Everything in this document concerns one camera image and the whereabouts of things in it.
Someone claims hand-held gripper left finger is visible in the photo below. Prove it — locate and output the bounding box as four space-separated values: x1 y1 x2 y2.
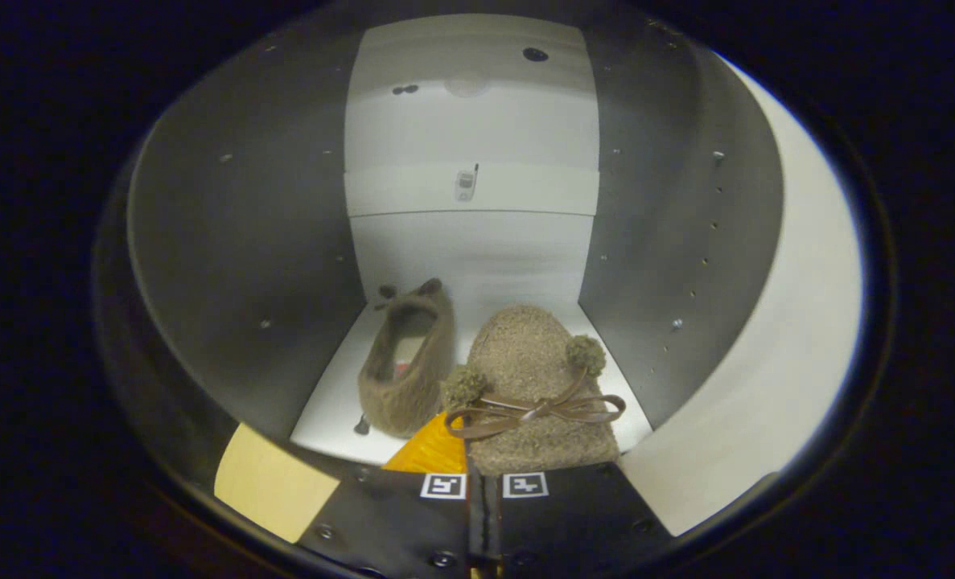
295 412 483 579

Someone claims brown fuzzy shoe with bow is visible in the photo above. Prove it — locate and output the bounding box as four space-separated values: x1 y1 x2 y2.
357 277 456 440
440 303 628 478

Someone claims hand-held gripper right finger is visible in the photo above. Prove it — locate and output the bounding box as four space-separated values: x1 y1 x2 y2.
482 461 676 577

